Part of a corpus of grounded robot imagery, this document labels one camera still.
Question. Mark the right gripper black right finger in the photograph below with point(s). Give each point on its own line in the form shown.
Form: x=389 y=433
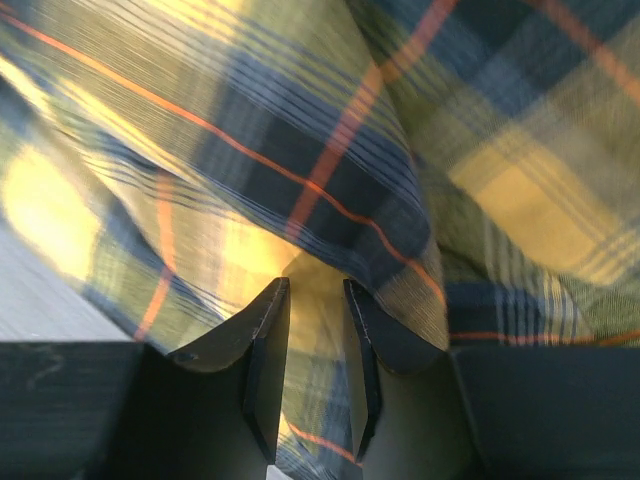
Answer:
x=485 y=412

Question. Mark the yellow plaid long sleeve shirt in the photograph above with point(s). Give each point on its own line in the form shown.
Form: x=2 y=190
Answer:
x=474 y=165

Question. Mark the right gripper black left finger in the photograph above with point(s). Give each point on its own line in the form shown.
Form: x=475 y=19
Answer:
x=116 y=409

